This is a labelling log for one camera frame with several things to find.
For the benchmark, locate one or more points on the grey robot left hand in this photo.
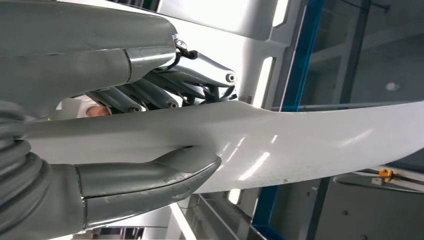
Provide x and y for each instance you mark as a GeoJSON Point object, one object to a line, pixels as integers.
{"type": "Point", "coordinates": [82, 33]}

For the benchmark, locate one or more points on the person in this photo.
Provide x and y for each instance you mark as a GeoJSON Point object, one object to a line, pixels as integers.
{"type": "Point", "coordinates": [97, 112]}

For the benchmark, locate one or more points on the yellow clamp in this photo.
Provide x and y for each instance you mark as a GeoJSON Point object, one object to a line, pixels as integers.
{"type": "Point", "coordinates": [386, 174]}

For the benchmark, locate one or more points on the blue steel frame post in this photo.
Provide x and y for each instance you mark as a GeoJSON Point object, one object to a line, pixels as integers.
{"type": "Point", "coordinates": [303, 49]}

